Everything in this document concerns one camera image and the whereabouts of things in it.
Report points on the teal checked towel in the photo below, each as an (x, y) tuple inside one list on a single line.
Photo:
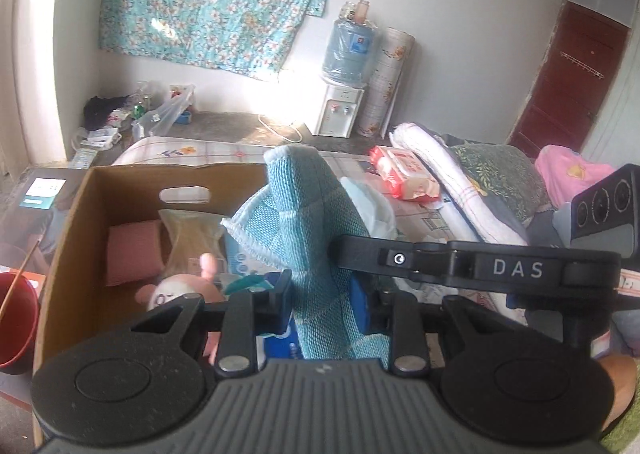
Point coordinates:
[(310, 214)]

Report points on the pink plush toy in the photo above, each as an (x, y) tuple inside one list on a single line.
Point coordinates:
[(170, 289)]

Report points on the pile of white packets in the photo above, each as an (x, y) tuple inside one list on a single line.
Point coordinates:
[(97, 139)]

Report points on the wooden stick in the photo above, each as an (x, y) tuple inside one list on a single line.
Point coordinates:
[(22, 269)]

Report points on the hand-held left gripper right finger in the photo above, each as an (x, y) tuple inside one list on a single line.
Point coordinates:
[(361, 306)]

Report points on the white rolled blanket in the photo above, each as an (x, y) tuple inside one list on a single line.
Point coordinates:
[(440, 154)]

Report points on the red bucket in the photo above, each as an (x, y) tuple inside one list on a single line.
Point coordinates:
[(20, 334)]

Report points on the clear pack of tan pads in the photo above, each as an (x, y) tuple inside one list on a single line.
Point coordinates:
[(190, 239)]

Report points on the clear jar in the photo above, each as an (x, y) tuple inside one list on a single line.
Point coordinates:
[(348, 12)]

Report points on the beige bottle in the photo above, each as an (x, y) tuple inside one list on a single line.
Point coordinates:
[(362, 12)]

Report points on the pink and blue patchwork quilt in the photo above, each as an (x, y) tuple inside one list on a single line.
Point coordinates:
[(565, 174)]

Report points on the green rug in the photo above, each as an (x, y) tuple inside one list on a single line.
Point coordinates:
[(625, 434)]

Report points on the green bottle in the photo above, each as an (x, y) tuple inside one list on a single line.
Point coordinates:
[(139, 112)]

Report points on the white tied plastic bag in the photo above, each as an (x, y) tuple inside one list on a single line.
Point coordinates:
[(372, 206)]

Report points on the brown cardboard box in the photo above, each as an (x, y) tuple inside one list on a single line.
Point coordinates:
[(65, 244)]

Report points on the grey leaf print pillow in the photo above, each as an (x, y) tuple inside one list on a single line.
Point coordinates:
[(500, 174)]

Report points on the wall hook rack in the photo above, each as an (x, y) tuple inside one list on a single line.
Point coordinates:
[(582, 65)]

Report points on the black cloth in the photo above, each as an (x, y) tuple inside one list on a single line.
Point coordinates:
[(102, 109)]

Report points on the blue and white box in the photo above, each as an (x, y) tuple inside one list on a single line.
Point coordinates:
[(240, 259)]

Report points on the blue water jug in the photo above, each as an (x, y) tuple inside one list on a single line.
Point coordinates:
[(347, 52)]

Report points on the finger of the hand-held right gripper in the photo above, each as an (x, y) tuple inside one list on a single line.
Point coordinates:
[(500, 266)]

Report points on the rolled floral floor covering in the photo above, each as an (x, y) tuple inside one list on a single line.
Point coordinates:
[(385, 79)]

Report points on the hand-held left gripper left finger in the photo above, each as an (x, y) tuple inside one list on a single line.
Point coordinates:
[(277, 301)]

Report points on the red wet wipes pack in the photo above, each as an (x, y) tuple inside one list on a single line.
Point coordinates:
[(405, 172)]

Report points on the teal and white booklet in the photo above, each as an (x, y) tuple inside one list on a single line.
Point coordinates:
[(44, 191)]

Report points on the clear plastic bag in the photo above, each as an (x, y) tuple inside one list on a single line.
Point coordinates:
[(165, 114)]

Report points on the white water dispenser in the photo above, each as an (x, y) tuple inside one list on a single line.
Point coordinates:
[(337, 109)]

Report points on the grey printed bedsheet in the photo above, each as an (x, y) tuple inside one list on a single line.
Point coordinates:
[(545, 229)]

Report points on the dark red door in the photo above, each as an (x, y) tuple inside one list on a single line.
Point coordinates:
[(565, 94)]

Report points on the person's right hand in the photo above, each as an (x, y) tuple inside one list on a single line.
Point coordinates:
[(620, 384)]

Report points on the small blue bowl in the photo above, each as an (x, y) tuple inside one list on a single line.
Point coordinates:
[(185, 118)]

